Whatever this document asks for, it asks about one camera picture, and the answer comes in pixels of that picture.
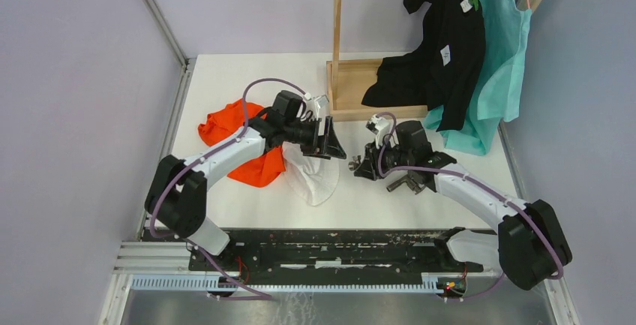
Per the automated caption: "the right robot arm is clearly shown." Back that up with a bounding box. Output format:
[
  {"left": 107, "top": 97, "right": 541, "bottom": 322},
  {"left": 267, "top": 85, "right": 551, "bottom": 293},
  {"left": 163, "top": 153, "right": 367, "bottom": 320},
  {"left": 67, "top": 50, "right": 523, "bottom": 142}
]
[{"left": 349, "top": 115, "right": 572, "bottom": 290}]

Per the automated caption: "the white cable duct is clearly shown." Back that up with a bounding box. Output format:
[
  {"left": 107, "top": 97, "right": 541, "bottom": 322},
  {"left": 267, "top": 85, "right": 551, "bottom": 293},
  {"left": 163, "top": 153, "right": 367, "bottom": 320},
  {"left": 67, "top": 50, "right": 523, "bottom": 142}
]
[{"left": 130, "top": 273, "right": 449, "bottom": 295}]

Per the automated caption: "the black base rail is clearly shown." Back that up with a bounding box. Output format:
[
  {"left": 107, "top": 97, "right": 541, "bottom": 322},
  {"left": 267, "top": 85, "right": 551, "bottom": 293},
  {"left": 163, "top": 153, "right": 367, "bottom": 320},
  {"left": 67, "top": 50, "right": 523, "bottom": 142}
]
[{"left": 214, "top": 228, "right": 499, "bottom": 287}]

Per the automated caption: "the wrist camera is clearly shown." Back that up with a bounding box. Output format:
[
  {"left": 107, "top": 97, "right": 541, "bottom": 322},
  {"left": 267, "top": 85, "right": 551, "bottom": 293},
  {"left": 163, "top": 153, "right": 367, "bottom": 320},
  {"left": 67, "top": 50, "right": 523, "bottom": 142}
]
[
  {"left": 308, "top": 95, "right": 330, "bottom": 119},
  {"left": 366, "top": 115, "right": 393, "bottom": 149}
]

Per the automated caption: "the aluminium frame rail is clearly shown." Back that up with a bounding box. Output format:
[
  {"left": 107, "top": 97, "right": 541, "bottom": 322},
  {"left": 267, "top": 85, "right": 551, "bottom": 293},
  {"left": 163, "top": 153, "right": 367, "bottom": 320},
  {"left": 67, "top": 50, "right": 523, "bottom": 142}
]
[{"left": 97, "top": 58, "right": 197, "bottom": 324}]

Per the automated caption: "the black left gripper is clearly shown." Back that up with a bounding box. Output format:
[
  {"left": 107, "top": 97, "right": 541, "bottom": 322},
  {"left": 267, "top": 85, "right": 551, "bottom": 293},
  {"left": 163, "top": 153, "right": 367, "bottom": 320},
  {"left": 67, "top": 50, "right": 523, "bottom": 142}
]
[{"left": 283, "top": 116, "right": 346, "bottom": 159}]

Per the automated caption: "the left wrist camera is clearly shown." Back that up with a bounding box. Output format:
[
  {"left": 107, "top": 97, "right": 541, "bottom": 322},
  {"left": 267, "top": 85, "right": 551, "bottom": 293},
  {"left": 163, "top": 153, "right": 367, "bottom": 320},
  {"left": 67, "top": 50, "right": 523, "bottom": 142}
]
[{"left": 308, "top": 95, "right": 330, "bottom": 119}]

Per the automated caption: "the black t-shirt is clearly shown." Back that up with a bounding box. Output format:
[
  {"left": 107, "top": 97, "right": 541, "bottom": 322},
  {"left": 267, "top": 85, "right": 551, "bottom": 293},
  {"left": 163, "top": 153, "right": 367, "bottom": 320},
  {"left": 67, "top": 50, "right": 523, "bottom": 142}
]
[{"left": 362, "top": 0, "right": 486, "bottom": 131}]

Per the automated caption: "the white bucket hat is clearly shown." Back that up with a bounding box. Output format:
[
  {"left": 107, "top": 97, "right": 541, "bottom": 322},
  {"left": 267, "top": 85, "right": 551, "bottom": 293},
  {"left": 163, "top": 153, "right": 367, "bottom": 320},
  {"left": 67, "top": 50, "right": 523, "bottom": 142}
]
[{"left": 282, "top": 143, "right": 340, "bottom": 206}]

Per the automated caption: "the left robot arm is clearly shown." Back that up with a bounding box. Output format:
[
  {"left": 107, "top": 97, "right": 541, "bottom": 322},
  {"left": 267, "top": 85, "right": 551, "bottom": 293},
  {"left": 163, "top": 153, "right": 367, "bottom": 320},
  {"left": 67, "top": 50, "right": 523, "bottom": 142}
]
[{"left": 144, "top": 90, "right": 347, "bottom": 270}]

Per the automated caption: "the orange cloth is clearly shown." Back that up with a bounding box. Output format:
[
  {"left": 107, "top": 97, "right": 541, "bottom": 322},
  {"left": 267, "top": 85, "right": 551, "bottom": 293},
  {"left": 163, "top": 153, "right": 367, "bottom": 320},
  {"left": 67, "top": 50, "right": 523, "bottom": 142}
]
[{"left": 197, "top": 98, "right": 287, "bottom": 188}]

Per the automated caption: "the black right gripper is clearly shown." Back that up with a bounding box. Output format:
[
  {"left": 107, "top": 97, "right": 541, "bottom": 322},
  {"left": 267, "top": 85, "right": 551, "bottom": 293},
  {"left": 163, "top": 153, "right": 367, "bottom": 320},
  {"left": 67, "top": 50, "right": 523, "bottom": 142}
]
[{"left": 354, "top": 136, "right": 413, "bottom": 181}]

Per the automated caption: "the silver angle valve fitting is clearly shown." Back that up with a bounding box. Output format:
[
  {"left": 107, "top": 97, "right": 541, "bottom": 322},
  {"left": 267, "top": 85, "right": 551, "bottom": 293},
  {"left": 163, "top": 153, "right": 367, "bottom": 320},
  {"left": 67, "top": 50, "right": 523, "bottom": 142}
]
[{"left": 348, "top": 155, "right": 362, "bottom": 172}]

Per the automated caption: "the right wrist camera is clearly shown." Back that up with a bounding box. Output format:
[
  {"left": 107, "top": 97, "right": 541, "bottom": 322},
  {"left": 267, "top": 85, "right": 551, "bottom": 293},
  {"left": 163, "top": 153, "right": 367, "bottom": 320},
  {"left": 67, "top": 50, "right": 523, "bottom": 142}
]
[{"left": 366, "top": 115, "right": 393, "bottom": 149}]

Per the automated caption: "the teal garment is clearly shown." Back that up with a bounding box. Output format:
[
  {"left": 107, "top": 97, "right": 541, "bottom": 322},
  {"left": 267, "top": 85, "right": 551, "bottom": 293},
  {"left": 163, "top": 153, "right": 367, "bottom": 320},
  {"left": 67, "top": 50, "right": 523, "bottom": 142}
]
[{"left": 423, "top": 0, "right": 532, "bottom": 155}]

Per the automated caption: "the wooden clothes rack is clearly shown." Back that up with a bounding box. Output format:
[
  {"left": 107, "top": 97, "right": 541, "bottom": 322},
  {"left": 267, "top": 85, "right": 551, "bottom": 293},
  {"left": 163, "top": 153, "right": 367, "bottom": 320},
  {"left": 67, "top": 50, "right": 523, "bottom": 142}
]
[{"left": 326, "top": 0, "right": 428, "bottom": 122}]

